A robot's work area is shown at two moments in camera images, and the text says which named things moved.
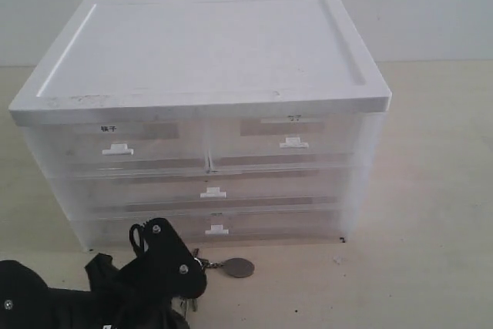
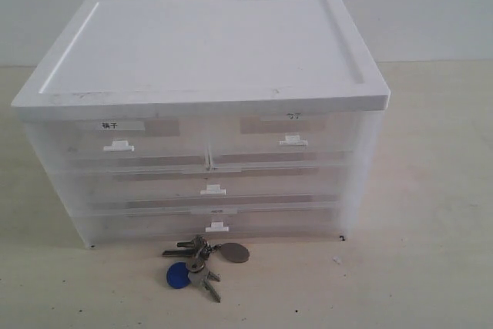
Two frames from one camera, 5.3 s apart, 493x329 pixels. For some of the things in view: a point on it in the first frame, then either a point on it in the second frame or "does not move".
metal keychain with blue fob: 236,267 to 180,275
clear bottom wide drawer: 111,229 does not move
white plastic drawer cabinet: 234,119 does not move
